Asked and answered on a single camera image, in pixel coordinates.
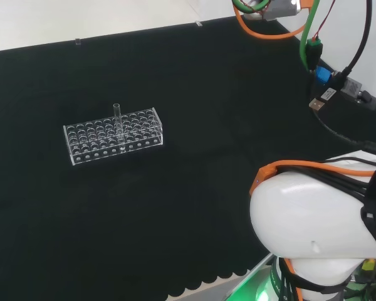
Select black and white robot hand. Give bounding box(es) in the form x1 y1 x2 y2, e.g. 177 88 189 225
241 0 268 21

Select clear glass test tube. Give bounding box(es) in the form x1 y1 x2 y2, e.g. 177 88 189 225
113 103 126 154

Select clear plastic test tube rack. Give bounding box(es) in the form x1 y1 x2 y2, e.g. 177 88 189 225
63 107 164 166

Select green terminal plug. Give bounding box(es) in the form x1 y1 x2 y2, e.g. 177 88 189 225
306 36 323 68

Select blue connector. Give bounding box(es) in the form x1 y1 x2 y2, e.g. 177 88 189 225
315 65 333 86

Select grey adapter box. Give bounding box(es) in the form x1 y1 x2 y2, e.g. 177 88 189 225
340 77 376 109

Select black bench cloth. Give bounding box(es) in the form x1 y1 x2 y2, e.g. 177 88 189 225
0 14 376 299

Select orange cable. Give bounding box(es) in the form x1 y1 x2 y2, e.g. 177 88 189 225
232 4 311 40

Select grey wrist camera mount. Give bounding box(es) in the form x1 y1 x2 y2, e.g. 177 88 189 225
261 0 301 22

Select green cable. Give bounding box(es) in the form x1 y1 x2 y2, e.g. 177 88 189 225
231 0 322 72

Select thin red wire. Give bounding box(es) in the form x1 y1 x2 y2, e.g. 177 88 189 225
313 0 336 40

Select white cable label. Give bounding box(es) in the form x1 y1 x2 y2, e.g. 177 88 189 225
320 87 338 101

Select USB plug with black cable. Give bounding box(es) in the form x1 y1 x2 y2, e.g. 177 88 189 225
308 97 376 154

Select thick black cable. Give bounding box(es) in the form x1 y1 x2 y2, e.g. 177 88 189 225
340 0 373 79

